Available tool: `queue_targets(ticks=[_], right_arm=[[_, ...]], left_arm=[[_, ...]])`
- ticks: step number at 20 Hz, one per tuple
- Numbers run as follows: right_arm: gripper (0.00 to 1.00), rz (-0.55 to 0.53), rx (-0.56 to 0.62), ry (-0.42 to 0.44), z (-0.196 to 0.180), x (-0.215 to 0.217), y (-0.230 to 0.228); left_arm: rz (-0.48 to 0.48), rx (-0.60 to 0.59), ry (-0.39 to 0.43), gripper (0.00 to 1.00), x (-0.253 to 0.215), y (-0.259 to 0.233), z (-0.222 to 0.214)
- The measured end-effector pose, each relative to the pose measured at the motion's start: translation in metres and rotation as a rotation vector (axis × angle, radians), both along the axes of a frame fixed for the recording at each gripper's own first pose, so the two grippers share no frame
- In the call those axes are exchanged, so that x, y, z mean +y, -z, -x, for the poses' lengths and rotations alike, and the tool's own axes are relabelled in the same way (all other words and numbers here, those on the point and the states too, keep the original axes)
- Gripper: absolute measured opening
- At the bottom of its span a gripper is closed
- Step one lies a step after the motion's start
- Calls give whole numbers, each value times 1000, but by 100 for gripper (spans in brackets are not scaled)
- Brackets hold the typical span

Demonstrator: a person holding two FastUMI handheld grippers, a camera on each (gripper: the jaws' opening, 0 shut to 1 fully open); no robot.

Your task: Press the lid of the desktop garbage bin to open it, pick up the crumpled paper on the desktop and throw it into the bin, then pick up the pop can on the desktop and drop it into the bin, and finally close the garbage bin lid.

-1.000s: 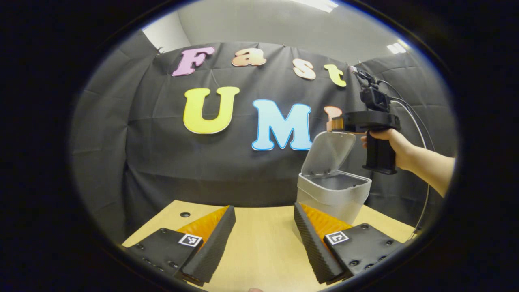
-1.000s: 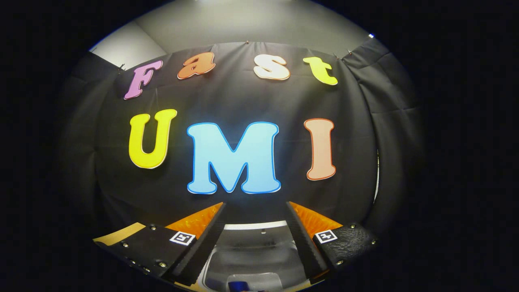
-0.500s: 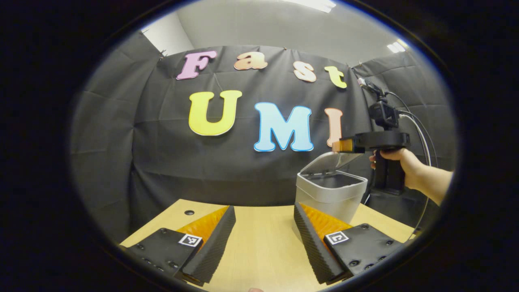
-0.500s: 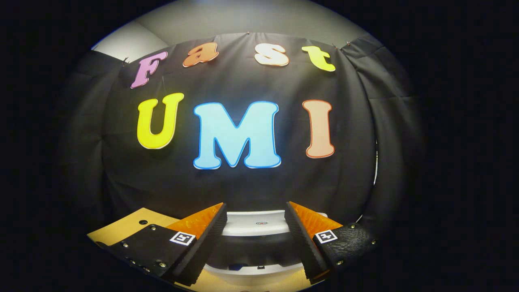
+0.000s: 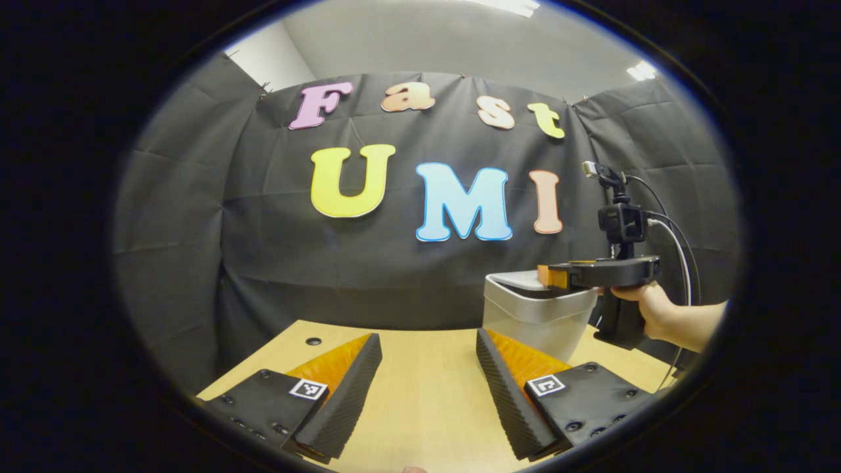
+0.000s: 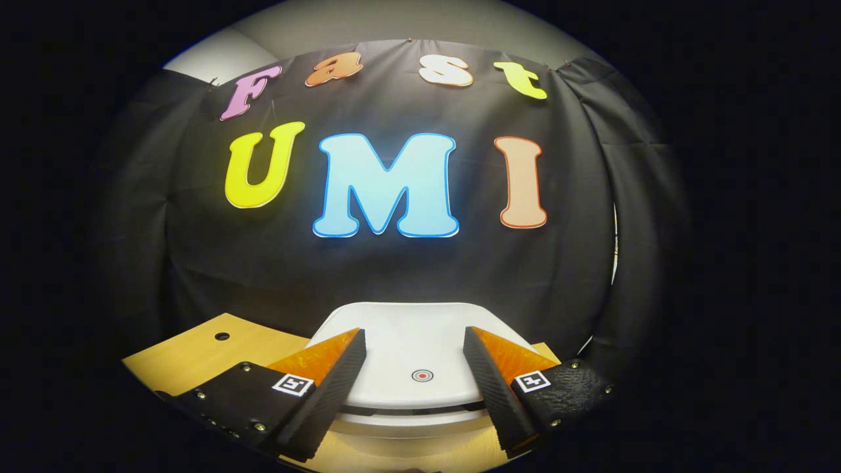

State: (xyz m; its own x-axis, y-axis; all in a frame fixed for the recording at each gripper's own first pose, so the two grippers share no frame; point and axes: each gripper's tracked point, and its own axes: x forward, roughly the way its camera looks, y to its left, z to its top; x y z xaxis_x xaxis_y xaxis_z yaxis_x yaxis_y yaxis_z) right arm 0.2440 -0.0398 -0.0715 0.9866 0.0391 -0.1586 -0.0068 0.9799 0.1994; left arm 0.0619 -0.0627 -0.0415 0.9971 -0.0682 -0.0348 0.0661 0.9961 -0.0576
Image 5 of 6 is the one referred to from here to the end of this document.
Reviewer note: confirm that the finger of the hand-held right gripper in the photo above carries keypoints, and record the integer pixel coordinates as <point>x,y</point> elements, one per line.
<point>555,277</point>

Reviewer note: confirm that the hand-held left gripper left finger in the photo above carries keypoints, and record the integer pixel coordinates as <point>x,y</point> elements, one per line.
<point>348,401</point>

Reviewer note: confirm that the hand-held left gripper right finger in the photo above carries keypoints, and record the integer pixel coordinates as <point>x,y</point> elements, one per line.
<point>506,394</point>

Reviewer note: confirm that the white desktop garbage bin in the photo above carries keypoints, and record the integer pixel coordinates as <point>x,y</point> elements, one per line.
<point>532,322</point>

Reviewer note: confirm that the wooden desktop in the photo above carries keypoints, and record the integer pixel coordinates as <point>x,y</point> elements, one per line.
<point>427,394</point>

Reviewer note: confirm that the black backdrop cloth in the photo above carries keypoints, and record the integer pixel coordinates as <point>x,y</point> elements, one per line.
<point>230,263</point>

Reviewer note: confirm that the small ceiling light panel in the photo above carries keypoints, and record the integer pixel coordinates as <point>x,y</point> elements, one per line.
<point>642,70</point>

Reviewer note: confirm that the long ceiling light panel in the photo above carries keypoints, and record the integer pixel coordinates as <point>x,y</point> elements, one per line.
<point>502,6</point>

